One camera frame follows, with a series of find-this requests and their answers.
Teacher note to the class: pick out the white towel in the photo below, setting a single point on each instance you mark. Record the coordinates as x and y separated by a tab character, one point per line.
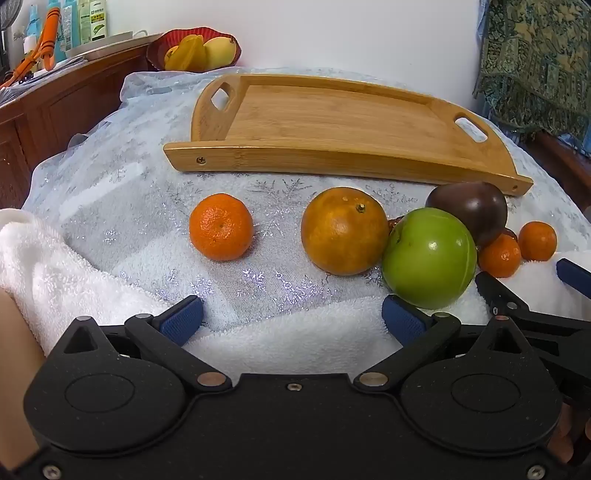
69	286

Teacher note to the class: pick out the large brownish orange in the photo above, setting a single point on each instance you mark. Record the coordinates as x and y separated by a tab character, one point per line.
344	233

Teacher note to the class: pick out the yellow starfruit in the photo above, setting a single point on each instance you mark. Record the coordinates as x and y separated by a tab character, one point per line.
191	53

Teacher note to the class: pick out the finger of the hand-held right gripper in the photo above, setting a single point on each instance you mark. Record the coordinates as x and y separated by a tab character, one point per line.
575	273
501	295

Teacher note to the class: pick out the round green fruit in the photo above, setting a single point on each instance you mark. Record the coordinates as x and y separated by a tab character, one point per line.
429	261

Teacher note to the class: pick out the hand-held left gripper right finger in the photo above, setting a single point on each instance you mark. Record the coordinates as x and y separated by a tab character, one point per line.
402	319

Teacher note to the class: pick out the snowflake tablecloth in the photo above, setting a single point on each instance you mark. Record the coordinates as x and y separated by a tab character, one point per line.
138	161

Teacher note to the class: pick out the green label bottle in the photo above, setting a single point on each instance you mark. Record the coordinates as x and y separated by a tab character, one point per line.
98	21

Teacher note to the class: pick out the wooden serving tray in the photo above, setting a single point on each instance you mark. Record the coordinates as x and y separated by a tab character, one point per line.
346	120

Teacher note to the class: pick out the small mandarin orange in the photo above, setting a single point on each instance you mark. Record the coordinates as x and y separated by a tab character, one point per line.
501	258
538	241

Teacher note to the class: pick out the red date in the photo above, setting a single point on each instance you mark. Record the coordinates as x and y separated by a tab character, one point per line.
510	233
393	224

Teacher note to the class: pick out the white rectangular tray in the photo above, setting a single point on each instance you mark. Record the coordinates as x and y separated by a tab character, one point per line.
106	46

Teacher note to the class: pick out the orange hand tool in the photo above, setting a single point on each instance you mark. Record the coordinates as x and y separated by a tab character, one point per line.
46	44

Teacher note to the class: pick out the brown wooden cabinet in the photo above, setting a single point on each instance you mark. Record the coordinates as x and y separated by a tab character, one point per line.
69	120

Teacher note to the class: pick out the dark purple tomato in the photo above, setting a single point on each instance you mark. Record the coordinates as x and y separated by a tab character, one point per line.
471	210

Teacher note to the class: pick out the yellow mango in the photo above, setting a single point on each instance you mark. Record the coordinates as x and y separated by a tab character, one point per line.
220	53

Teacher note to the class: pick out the red fruit bowl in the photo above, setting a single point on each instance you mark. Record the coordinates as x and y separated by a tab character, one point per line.
159	50

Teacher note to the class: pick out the green patterned cloth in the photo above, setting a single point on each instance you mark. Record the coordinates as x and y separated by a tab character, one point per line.
535	60

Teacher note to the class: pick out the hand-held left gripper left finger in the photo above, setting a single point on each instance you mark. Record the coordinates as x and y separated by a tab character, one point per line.
182	319

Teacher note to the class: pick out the stack of papers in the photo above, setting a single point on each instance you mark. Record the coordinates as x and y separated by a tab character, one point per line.
37	78

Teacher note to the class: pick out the dark wooden chair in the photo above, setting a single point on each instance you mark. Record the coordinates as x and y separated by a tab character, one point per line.
563	166

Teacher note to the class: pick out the large mandarin orange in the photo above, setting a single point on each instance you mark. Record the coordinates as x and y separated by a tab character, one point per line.
221	227

